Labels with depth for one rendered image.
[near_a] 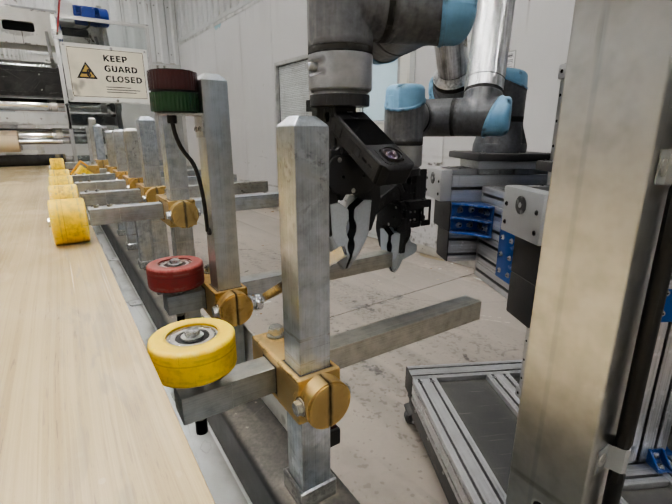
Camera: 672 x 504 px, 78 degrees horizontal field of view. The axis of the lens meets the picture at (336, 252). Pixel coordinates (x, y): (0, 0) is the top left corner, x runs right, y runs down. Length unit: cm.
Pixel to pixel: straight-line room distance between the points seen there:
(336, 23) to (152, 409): 41
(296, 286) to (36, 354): 24
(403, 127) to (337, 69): 34
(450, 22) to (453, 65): 71
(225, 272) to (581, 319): 51
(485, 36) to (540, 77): 242
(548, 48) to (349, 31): 291
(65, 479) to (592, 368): 28
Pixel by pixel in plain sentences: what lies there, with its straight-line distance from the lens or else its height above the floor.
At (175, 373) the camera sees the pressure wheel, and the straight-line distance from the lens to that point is 41.
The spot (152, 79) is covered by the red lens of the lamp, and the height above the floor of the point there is 116.
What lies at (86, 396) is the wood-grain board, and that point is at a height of 90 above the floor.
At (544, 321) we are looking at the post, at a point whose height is 101.
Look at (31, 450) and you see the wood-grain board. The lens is 35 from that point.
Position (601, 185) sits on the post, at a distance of 19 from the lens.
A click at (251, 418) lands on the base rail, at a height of 70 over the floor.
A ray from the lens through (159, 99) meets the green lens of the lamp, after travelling 58.
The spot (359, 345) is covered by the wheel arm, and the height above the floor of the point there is 85.
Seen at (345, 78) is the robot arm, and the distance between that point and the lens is 50.
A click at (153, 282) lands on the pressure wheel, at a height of 89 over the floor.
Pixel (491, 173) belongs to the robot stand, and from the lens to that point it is 129.
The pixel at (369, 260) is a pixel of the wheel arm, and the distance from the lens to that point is 82.
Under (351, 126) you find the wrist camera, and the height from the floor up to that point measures 110.
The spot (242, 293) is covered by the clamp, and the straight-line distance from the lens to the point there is 63.
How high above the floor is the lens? 109
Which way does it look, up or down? 16 degrees down
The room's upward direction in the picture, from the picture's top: straight up
